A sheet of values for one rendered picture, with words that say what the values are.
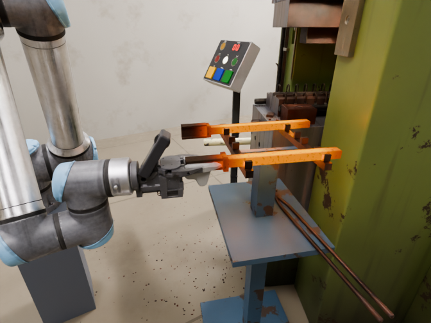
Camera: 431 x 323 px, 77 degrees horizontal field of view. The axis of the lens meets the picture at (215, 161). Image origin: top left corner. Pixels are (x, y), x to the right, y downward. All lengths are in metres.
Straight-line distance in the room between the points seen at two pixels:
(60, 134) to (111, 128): 2.61
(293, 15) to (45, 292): 1.55
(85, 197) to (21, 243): 0.16
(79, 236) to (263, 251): 0.48
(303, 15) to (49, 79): 0.91
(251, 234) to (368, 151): 0.45
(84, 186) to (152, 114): 3.15
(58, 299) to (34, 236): 0.86
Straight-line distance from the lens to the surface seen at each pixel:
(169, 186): 0.65
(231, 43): 1.82
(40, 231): 0.72
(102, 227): 0.73
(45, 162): 1.21
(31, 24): 0.87
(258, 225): 0.89
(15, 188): 0.73
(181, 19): 3.78
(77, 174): 0.66
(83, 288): 1.53
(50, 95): 0.99
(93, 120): 3.64
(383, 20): 0.92
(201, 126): 0.87
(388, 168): 1.04
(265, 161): 0.69
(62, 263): 1.41
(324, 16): 1.24
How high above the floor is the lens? 1.27
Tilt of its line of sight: 26 degrees down
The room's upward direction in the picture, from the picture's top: straight up
